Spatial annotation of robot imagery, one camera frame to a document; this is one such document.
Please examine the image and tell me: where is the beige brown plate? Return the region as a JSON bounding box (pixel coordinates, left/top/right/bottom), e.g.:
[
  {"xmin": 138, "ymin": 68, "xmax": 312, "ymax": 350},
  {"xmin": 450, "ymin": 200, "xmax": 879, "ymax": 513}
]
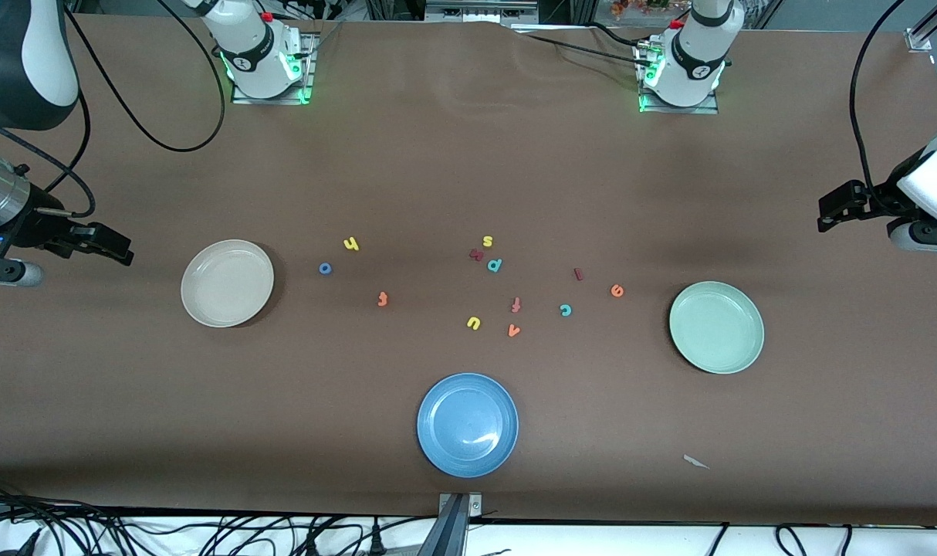
[{"xmin": 180, "ymin": 239, "xmax": 276, "ymax": 329}]

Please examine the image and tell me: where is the brown table cover sheet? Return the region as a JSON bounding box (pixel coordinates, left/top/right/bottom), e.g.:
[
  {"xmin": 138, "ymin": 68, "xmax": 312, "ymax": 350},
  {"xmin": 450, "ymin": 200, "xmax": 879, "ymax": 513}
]
[{"xmin": 0, "ymin": 14, "xmax": 937, "ymax": 527}]

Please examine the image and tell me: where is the light green plate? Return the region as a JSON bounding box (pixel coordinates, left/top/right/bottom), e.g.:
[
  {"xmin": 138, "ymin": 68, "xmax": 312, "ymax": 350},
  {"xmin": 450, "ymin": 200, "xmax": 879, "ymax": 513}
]
[{"xmin": 668, "ymin": 280, "xmax": 766, "ymax": 375}]

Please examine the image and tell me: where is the orange decorative bunch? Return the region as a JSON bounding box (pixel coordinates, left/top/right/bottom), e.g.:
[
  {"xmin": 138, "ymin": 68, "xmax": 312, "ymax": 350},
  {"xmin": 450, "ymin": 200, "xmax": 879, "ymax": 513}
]
[{"xmin": 611, "ymin": 0, "xmax": 674, "ymax": 18}]

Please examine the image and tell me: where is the blue plate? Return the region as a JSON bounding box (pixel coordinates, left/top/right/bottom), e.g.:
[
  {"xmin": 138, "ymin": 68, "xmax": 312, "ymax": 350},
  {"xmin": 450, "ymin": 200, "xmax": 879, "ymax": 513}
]
[{"xmin": 416, "ymin": 372, "xmax": 520, "ymax": 479}]

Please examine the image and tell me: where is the grey metal box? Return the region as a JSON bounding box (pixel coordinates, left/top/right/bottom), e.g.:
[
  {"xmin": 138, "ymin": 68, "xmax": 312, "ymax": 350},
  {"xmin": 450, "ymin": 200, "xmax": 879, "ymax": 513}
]
[{"xmin": 425, "ymin": 0, "xmax": 540, "ymax": 24}]

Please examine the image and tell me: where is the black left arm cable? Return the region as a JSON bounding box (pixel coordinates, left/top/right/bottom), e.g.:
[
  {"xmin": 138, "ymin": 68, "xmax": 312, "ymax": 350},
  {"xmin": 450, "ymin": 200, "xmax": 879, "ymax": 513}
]
[{"xmin": 848, "ymin": 0, "xmax": 909, "ymax": 194}]

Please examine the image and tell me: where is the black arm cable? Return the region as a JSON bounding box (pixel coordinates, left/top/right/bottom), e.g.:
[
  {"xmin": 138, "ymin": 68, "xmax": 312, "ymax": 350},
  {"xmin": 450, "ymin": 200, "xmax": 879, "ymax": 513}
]
[
  {"xmin": 848, "ymin": 0, "xmax": 909, "ymax": 194},
  {"xmin": 0, "ymin": 0, "xmax": 228, "ymax": 219}
]

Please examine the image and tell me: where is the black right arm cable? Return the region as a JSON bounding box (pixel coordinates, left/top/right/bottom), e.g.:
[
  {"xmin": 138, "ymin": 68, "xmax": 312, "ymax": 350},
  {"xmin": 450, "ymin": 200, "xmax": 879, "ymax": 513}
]
[{"xmin": 0, "ymin": 0, "xmax": 228, "ymax": 219}]

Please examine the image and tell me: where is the aluminium frame profile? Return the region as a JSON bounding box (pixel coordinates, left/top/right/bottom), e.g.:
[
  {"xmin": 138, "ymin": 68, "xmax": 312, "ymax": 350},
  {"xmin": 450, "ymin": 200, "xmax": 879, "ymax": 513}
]
[{"xmin": 905, "ymin": 0, "xmax": 937, "ymax": 53}]

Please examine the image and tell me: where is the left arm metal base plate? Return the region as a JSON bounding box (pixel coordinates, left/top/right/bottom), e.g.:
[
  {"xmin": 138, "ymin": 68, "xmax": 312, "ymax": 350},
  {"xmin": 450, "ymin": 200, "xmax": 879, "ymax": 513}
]
[{"xmin": 637, "ymin": 42, "xmax": 720, "ymax": 115}]

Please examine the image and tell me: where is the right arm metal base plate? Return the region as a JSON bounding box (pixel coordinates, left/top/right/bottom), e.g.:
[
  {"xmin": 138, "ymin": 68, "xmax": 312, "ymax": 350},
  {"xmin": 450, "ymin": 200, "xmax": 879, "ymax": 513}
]
[{"xmin": 231, "ymin": 31, "xmax": 316, "ymax": 105}]

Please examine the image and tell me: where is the thin black base cable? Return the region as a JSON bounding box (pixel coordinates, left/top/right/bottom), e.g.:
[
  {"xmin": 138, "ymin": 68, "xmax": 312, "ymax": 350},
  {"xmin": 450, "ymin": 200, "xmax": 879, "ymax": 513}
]
[
  {"xmin": 588, "ymin": 22, "xmax": 643, "ymax": 49},
  {"xmin": 515, "ymin": 31, "xmax": 651, "ymax": 69}
]

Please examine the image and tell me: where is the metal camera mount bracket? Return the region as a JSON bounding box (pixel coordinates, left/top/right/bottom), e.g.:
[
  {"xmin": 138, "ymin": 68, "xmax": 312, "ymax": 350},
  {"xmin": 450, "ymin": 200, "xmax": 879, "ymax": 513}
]
[{"xmin": 418, "ymin": 493, "xmax": 485, "ymax": 556}]

